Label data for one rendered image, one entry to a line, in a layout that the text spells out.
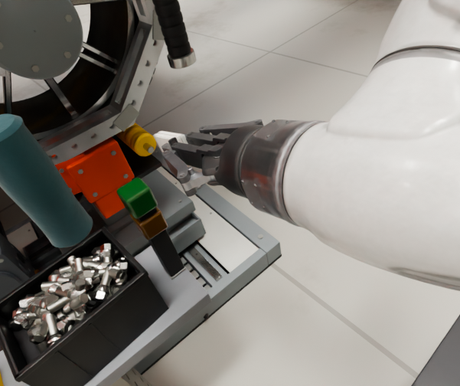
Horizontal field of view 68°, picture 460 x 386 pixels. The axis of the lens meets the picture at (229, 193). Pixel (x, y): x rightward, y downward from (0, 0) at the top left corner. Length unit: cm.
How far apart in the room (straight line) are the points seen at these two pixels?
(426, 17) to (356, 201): 13
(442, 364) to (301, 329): 42
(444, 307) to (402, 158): 95
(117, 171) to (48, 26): 37
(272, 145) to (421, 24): 13
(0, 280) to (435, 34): 97
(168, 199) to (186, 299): 56
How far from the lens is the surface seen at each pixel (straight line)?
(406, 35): 28
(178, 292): 63
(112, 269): 55
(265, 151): 28
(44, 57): 58
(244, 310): 109
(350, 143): 23
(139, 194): 50
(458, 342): 77
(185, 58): 57
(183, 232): 110
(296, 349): 103
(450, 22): 27
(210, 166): 36
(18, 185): 65
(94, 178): 82
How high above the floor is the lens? 97
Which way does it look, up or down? 44 degrees down
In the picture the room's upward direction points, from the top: 14 degrees counter-clockwise
